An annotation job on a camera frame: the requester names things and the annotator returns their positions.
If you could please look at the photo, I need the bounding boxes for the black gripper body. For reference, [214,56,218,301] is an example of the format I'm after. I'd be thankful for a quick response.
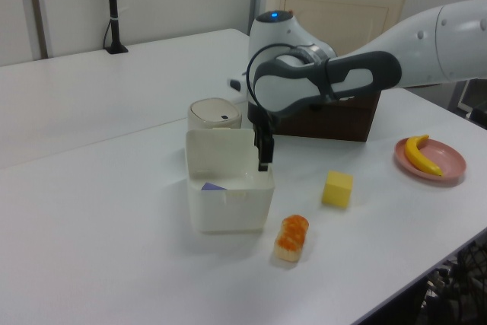
[247,100,285,138]

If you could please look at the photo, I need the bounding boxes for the translucent white plastic box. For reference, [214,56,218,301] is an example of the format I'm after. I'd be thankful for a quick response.
[184,128,277,235]

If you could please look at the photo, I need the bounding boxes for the dark brown base box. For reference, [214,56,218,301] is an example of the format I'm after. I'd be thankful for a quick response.
[272,89,382,144]

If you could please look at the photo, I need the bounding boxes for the small white device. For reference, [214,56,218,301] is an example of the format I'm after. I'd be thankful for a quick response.
[227,75,250,104]

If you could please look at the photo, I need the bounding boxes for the small beige lidded bin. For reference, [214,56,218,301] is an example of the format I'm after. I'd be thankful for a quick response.
[186,97,244,132]

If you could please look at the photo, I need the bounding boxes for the purple cube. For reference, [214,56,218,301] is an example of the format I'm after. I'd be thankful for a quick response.
[199,181,228,193]

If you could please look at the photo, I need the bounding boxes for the yellow cube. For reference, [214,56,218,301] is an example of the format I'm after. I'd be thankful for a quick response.
[321,170,354,210]

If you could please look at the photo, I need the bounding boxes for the toy bread with orange topping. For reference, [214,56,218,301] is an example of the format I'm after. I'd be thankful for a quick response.
[272,214,310,264]

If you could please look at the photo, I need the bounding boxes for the yellow toy banana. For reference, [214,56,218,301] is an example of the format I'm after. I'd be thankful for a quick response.
[403,134,444,178]

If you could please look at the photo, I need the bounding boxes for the pink plate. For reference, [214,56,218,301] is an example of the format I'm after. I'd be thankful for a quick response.
[393,137,468,188]

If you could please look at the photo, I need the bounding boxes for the black pole on clamp base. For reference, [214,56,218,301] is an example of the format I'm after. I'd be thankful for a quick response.
[102,0,129,55]

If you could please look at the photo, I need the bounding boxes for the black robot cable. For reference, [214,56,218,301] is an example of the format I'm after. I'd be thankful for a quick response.
[245,43,337,132]

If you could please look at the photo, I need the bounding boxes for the cream plastic cabinet with handle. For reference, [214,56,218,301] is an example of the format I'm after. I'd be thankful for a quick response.
[266,0,412,60]

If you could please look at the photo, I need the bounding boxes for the dark cables under table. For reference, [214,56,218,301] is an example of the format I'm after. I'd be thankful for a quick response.
[422,231,487,325]

